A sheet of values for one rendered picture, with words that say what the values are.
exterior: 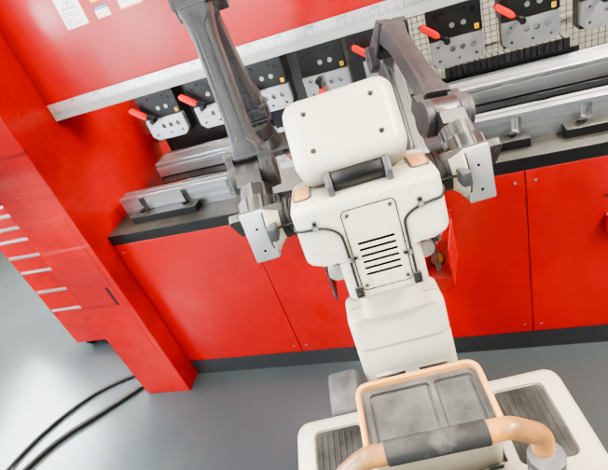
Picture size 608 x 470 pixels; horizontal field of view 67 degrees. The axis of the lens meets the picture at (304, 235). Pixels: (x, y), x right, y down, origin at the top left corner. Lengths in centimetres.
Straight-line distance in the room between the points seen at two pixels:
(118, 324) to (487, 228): 158
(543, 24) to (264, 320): 148
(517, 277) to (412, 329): 84
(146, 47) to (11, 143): 56
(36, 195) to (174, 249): 53
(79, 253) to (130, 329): 44
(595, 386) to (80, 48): 215
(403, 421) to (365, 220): 36
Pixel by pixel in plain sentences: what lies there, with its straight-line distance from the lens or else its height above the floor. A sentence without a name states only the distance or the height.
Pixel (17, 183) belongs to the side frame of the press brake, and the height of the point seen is 122.
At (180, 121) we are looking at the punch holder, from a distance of 175.
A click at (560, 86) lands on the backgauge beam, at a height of 91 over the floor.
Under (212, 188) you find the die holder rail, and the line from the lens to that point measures 185.
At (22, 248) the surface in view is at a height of 77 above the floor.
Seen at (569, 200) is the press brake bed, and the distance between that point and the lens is 171.
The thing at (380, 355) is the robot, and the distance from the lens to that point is 113.
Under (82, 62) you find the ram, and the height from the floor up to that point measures 150.
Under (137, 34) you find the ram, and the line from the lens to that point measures 171.
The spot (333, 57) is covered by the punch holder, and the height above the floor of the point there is 129.
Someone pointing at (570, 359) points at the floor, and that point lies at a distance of 212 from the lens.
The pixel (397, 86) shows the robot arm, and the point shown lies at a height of 124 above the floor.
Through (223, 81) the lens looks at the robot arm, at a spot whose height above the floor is 144.
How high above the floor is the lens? 164
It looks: 32 degrees down
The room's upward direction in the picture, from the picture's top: 21 degrees counter-clockwise
